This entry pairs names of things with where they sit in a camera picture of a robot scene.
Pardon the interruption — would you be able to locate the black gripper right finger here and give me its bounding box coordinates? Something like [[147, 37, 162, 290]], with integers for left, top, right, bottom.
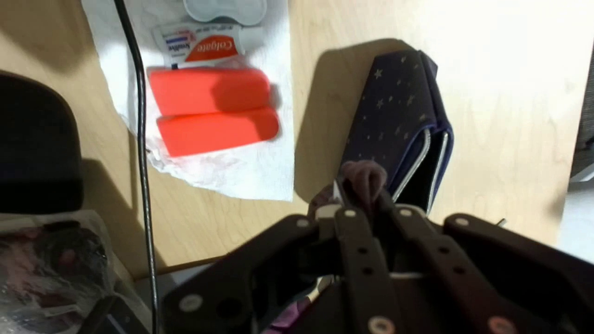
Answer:
[[384, 204, 594, 334]]

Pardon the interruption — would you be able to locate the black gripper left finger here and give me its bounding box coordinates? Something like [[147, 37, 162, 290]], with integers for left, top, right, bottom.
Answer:
[[162, 204, 399, 334]]

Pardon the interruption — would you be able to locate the navy star print purse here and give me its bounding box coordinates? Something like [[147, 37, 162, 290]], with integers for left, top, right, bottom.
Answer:
[[334, 48, 457, 215]]

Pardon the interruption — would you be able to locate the white package with red item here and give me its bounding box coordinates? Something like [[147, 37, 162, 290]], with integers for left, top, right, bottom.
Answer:
[[80, 0, 297, 204]]

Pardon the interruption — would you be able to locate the clear plastic wrapped packet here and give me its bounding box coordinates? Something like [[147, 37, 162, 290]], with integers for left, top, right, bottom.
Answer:
[[0, 208, 141, 334]]

